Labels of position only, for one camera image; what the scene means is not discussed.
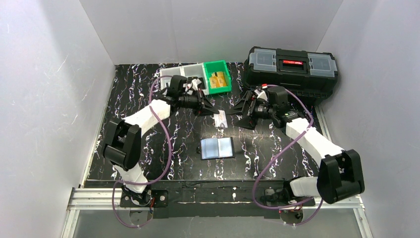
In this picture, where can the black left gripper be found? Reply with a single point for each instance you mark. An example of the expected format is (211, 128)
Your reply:
(200, 102)

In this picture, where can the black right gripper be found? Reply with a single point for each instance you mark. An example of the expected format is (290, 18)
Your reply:
(250, 109)

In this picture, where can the silver card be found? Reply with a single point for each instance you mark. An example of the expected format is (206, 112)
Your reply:
(220, 120)

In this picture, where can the tan credit card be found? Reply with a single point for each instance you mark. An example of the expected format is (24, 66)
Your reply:
(213, 81)

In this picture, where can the gold card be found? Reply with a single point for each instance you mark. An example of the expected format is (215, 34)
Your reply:
(221, 79)

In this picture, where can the black card holder wallet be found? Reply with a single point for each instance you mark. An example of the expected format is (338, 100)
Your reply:
(216, 148)

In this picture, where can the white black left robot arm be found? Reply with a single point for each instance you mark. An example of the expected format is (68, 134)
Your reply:
(122, 142)

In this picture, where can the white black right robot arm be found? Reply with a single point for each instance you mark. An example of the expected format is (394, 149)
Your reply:
(340, 173)

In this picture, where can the green plastic bin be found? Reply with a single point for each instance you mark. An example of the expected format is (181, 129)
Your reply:
(216, 66)

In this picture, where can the white middle plastic bin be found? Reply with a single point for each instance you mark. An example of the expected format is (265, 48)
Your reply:
(197, 70)

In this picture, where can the white plastic bin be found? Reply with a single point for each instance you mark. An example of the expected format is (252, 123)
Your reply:
(197, 70)
(169, 74)

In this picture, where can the black marbled table mat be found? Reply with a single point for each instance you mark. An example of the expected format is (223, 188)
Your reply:
(256, 151)

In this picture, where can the white left plastic bin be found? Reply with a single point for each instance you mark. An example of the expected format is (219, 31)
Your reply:
(169, 74)

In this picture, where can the black plastic toolbox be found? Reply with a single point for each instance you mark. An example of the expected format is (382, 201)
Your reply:
(309, 75)

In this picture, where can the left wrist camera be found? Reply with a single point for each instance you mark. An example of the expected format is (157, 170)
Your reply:
(195, 84)

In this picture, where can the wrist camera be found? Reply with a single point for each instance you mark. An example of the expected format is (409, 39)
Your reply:
(195, 84)
(260, 93)

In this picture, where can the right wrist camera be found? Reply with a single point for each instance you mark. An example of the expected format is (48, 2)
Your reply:
(260, 93)

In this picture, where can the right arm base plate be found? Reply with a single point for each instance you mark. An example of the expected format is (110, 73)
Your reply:
(279, 197)

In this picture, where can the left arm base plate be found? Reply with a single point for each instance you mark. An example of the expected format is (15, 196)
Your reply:
(149, 198)

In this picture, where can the aluminium frame rail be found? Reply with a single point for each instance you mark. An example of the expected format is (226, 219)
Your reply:
(208, 211)

